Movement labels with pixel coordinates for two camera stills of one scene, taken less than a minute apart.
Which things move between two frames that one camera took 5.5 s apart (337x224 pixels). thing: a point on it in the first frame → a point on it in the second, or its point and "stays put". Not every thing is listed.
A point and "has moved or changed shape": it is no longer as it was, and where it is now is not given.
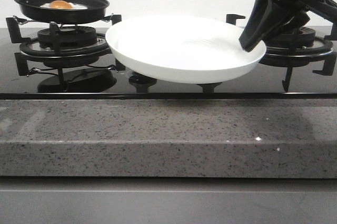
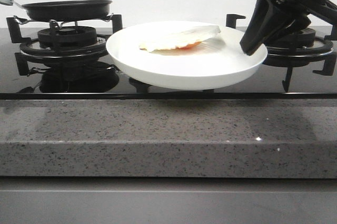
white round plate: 179,49 has moved or changed shape
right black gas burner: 303,36 stays put
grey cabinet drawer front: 167,200 stays put
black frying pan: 30,2 has moved or changed shape
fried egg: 61,4 → 179,37
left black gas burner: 72,37 stays put
